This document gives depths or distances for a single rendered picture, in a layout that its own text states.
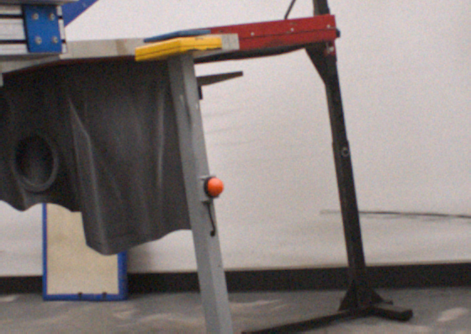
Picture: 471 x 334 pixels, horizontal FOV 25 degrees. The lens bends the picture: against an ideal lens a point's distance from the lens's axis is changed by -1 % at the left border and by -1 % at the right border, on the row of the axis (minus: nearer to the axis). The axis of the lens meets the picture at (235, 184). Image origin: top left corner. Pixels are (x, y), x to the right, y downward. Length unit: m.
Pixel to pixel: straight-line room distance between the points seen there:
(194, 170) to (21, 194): 0.49
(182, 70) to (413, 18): 2.25
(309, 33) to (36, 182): 1.53
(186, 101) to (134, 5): 3.10
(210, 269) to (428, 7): 2.31
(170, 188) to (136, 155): 0.14
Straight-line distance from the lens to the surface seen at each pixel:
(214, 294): 2.18
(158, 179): 2.49
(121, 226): 2.41
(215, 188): 2.14
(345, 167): 3.91
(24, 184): 2.42
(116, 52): 2.30
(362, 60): 4.43
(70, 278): 5.56
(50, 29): 1.95
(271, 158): 4.74
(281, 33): 3.62
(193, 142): 2.15
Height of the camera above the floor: 0.76
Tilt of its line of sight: 3 degrees down
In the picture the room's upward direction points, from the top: 8 degrees counter-clockwise
